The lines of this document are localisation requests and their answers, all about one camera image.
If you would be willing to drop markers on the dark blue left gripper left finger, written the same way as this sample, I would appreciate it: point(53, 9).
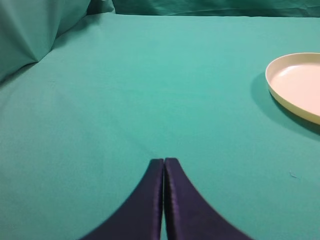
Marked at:
point(140, 215)

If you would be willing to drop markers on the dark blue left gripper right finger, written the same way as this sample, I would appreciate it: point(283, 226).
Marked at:
point(188, 216)

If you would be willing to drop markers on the pale yellow plate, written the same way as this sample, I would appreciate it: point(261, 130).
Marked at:
point(294, 82)

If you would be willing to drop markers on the green tablecloth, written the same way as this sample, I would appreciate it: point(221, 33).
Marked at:
point(78, 129)

